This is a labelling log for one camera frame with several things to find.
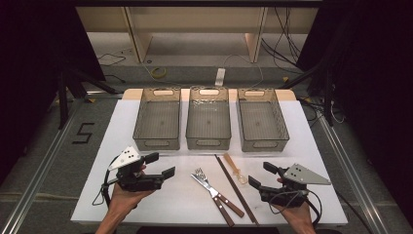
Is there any black curtain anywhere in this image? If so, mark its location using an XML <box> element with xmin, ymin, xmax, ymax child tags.
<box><xmin>295</xmin><ymin>0</ymin><xmax>413</xmax><ymax>223</ymax></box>
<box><xmin>0</xmin><ymin>0</ymin><xmax>107</xmax><ymax>184</ymax></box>

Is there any bundle of black cables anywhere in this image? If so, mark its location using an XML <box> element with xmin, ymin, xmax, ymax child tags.
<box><xmin>260</xmin><ymin>6</ymin><xmax>314</xmax><ymax>74</ymax></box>

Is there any aluminium floor rail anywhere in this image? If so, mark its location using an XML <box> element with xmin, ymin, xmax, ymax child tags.
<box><xmin>0</xmin><ymin>97</ymin><xmax>84</xmax><ymax>234</ymax></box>
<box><xmin>316</xmin><ymin>113</ymin><xmax>392</xmax><ymax>234</ymax></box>

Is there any thin black floor cable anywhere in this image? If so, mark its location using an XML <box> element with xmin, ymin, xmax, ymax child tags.
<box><xmin>96</xmin><ymin>52</ymin><xmax>128</xmax><ymax>84</ymax></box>

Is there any wooden-handled steel knife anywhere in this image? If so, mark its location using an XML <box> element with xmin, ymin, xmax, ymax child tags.
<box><xmin>190</xmin><ymin>173</ymin><xmax>245</xmax><ymax>218</ymax></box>

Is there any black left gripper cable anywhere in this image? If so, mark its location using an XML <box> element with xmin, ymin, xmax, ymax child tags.
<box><xmin>92</xmin><ymin>155</ymin><xmax>120</xmax><ymax>208</ymax></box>

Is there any person's left hand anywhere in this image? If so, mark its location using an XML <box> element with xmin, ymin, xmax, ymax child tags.
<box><xmin>108</xmin><ymin>164</ymin><xmax>156</xmax><ymax>215</ymax></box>

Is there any person's right hand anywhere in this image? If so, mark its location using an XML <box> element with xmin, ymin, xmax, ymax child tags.
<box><xmin>271</xmin><ymin>177</ymin><xmax>317</xmax><ymax>228</ymax></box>

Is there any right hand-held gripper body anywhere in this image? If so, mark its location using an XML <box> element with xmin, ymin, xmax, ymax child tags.
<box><xmin>258</xmin><ymin>163</ymin><xmax>332</xmax><ymax>209</ymax></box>

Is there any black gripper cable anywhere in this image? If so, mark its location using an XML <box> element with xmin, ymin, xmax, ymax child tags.
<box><xmin>92</xmin><ymin>155</ymin><xmax>120</xmax><ymax>208</ymax></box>
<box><xmin>305</xmin><ymin>189</ymin><xmax>323</xmax><ymax>228</ymax></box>

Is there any light wooden shelf unit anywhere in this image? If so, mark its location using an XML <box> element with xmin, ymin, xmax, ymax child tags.
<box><xmin>76</xmin><ymin>6</ymin><xmax>319</xmax><ymax>64</ymax></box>

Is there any smoky clear plastic bin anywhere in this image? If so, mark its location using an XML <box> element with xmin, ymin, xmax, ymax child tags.
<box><xmin>185</xmin><ymin>85</ymin><xmax>232</xmax><ymax>151</ymax></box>
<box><xmin>131</xmin><ymin>87</ymin><xmax>182</xmax><ymax>151</ymax></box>
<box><xmin>236</xmin><ymin>87</ymin><xmax>290</xmax><ymax>153</ymax></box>

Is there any wooden-handled steel fork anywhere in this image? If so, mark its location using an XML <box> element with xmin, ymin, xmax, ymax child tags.
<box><xmin>194</xmin><ymin>167</ymin><xmax>236</xmax><ymax>228</ymax></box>

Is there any thin grey gripper cable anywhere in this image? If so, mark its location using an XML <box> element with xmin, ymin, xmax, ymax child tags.
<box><xmin>268</xmin><ymin>189</ymin><xmax>310</xmax><ymax>215</ymax></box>

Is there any white power strip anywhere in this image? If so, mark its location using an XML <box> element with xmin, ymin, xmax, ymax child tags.
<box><xmin>214</xmin><ymin>67</ymin><xmax>227</xmax><ymax>88</ymax></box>

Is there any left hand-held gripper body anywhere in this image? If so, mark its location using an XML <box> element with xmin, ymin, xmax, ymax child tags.
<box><xmin>107</xmin><ymin>145</ymin><xmax>164</xmax><ymax>193</ymax></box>

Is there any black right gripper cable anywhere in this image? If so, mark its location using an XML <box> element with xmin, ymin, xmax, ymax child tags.
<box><xmin>305</xmin><ymin>189</ymin><xmax>323</xmax><ymax>228</ymax></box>

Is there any black metal stand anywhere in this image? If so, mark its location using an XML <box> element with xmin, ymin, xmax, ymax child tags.
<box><xmin>278</xmin><ymin>58</ymin><xmax>336</xmax><ymax>128</ymax></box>
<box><xmin>56</xmin><ymin>61</ymin><xmax>122</xmax><ymax>131</ymax></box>

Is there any white cable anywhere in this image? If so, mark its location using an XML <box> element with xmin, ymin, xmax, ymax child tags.
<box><xmin>223</xmin><ymin>53</ymin><xmax>265</xmax><ymax>89</ymax></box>

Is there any white table sheet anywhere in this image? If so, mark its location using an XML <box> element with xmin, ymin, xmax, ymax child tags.
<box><xmin>70</xmin><ymin>98</ymin><xmax>349</xmax><ymax>226</ymax></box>

